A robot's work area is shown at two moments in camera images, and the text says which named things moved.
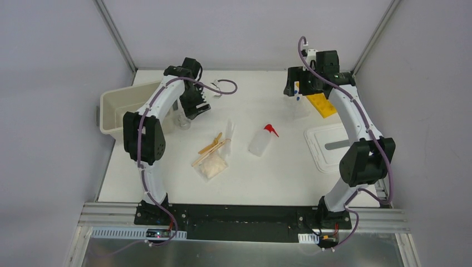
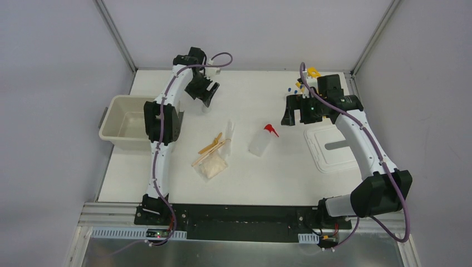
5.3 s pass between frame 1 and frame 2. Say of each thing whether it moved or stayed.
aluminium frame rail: stayed
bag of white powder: stayed
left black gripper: moved
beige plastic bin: moved
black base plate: stayed
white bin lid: stayed
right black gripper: moved
